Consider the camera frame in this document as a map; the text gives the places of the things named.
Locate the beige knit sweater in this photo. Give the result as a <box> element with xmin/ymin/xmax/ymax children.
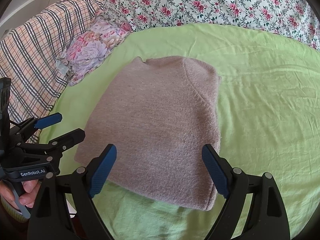
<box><xmin>74</xmin><ymin>56</ymin><xmax>222</xmax><ymax>211</ymax></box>

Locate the pink rose print quilt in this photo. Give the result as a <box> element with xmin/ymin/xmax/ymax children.
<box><xmin>101</xmin><ymin>0</ymin><xmax>320</xmax><ymax>50</ymax></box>

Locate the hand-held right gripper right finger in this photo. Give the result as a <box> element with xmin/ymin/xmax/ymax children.
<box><xmin>201</xmin><ymin>144</ymin><xmax>291</xmax><ymax>240</ymax></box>

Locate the plaid blanket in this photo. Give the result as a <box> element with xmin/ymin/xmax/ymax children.
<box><xmin>0</xmin><ymin>0</ymin><xmax>107</xmax><ymax>143</ymax></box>

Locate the person's left hand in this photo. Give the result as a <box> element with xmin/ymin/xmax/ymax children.
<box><xmin>0</xmin><ymin>179</ymin><xmax>42</xmax><ymax>208</ymax></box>

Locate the purple floral pillow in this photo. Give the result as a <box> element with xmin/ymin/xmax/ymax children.
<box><xmin>55</xmin><ymin>19</ymin><xmax>133</xmax><ymax>87</ymax></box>

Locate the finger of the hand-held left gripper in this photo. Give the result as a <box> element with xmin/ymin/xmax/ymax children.
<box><xmin>10</xmin><ymin>112</ymin><xmax>63</xmax><ymax>136</ymax></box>
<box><xmin>17</xmin><ymin>128</ymin><xmax>86</xmax><ymax>156</ymax></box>

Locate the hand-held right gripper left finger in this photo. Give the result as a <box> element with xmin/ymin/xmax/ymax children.
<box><xmin>27</xmin><ymin>144</ymin><xmax>117</xmax><ymax>240</ymax></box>

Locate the green bed sheet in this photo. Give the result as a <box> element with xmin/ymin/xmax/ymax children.
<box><xmin>39</xmin><ymin>24</ymin><xmax>320</xmax><ymax>240</ymax></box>

